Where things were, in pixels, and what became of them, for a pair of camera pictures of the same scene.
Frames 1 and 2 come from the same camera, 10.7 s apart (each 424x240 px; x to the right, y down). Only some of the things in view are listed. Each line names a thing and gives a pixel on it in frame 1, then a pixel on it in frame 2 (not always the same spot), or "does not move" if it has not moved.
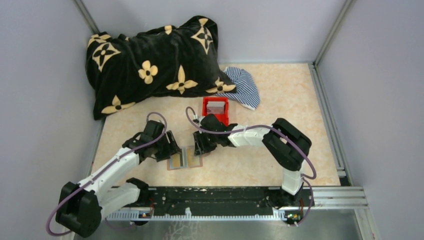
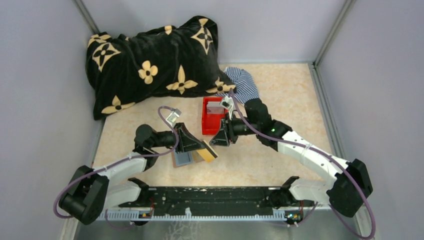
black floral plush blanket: (169, 61) does not move
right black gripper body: (207, 142) to (236, 127)
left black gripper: (171, 148) to (189, 141)
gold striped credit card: (175, 161) to (205, 155)
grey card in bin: (215, 107) does not move
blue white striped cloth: (247, 92) does not move
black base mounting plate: (206, 199) does not move
